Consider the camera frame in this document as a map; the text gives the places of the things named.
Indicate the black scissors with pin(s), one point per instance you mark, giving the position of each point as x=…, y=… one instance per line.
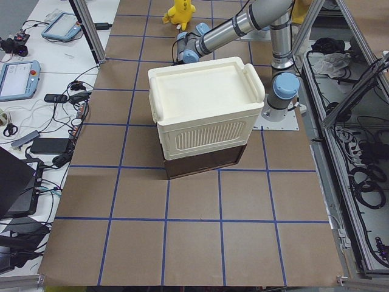
x=10, y=130

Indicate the black power adapter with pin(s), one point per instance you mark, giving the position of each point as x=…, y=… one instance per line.
x=49, y=146

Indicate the black laptop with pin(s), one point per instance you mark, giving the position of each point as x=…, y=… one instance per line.
x=20, y=180

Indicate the blue teach pendant far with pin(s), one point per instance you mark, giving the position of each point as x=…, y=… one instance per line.
x=64, y=28

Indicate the blue teach pendant near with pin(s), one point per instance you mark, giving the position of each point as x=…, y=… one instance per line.
x=19, y=80

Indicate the blue teach pendant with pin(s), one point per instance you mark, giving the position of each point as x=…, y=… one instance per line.
x=64, y=28
x=19, y=80

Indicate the dark brown wooden drawer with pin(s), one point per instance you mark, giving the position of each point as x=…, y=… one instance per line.
x=190, y=165

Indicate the cream plastic storage box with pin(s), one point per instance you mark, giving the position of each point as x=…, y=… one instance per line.
x=206, y=106

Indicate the yellow dinosaur plush toy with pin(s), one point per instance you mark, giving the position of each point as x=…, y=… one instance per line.
x=179, y=14

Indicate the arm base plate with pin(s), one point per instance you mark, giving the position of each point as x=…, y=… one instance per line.
x=281, y=121

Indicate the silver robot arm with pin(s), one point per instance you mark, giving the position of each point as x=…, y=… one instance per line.
x=262, y=21

